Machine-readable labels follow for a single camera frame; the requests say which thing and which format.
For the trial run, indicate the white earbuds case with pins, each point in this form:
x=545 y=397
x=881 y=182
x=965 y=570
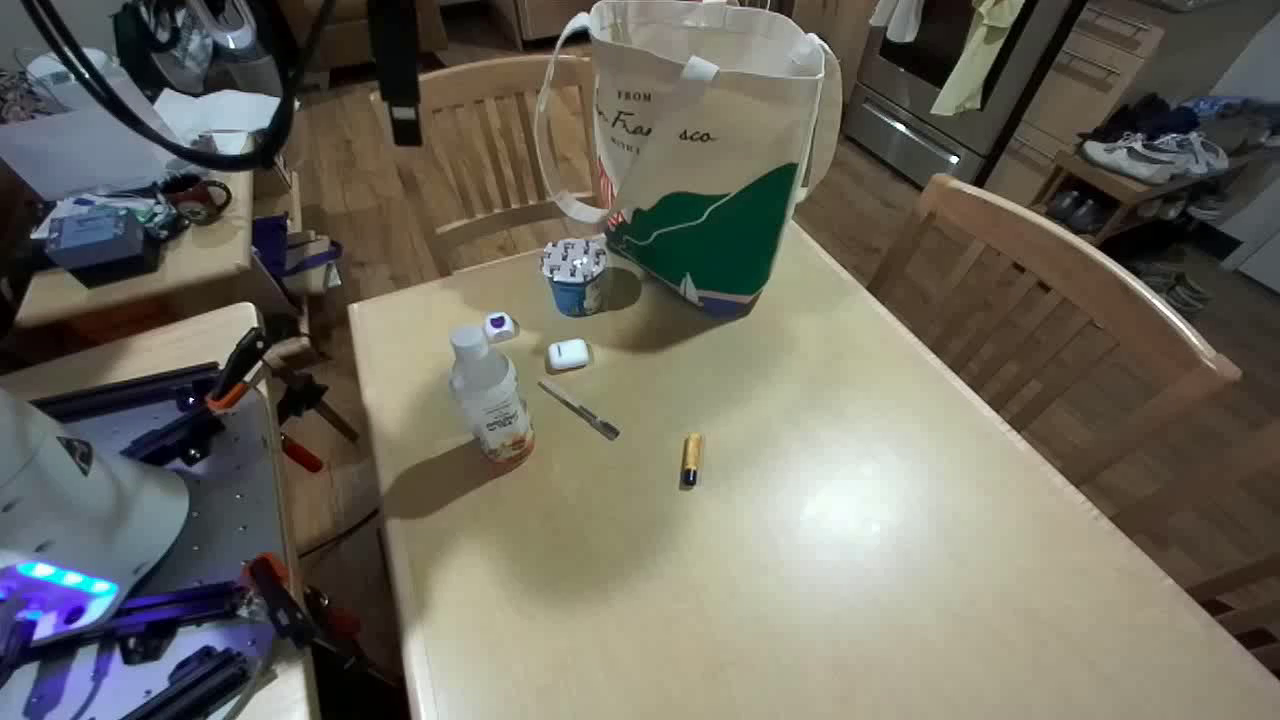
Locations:
x=569 y=352

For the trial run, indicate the yellow green hanging towel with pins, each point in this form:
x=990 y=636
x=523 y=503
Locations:
x=981 y=61

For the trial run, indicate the stainless steel oven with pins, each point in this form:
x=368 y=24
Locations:
x=934 y=127

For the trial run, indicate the grey flat tray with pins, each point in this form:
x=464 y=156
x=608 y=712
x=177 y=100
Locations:
x=83 y=145

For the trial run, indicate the small white purple cap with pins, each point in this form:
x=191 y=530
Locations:
x=499 y=327

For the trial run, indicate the blue grey electronic device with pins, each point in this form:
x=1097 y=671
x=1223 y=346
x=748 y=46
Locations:
x=95 y=238

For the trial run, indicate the light wood side table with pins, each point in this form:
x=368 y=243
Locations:
x=201 y=261

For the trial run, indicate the light wood slatted chair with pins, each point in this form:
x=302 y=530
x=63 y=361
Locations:
x=1245 y=587
x=464 y=134
x=1067 y=264

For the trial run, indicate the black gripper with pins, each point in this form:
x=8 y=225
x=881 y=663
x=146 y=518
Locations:
x=395 y=53

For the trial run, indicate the robot mounting table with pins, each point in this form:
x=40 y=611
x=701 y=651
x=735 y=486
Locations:
x=226 y=483

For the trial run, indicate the clear plastic bottle orange label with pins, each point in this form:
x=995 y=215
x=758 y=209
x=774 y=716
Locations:
x=490 y=403

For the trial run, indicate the grey metal pen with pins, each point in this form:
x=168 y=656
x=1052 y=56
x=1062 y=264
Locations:
x=583 y=409

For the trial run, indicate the blue cup white lid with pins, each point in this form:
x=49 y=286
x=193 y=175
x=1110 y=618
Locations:
x=579 y=286

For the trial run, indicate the brown wooden cabinet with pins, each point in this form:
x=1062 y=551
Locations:
x=1086 y=92

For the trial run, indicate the red black bar clamp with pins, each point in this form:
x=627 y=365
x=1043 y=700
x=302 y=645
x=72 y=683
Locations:
x=284 y=595

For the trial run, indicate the pile of shoes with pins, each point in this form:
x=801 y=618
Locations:
x=186 y=35

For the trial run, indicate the white sneakers on rack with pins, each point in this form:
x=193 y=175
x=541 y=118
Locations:
x=1155 y=153

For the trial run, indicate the wooden shoe rack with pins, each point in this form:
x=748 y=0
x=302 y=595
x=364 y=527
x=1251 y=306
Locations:
x=1133 y=192

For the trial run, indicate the purple white bag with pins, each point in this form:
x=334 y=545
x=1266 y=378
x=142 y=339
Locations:
x=302 y=261

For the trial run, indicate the orange black bar clamp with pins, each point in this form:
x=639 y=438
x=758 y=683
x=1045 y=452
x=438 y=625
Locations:
x=242 y=365

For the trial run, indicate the white paper sheet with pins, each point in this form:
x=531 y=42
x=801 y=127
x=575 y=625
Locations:
x=220 y=118

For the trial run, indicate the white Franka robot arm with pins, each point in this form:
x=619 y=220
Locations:
x=83 y=506

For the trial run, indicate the cream tote bag green print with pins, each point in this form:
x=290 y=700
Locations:
x=694 y=145

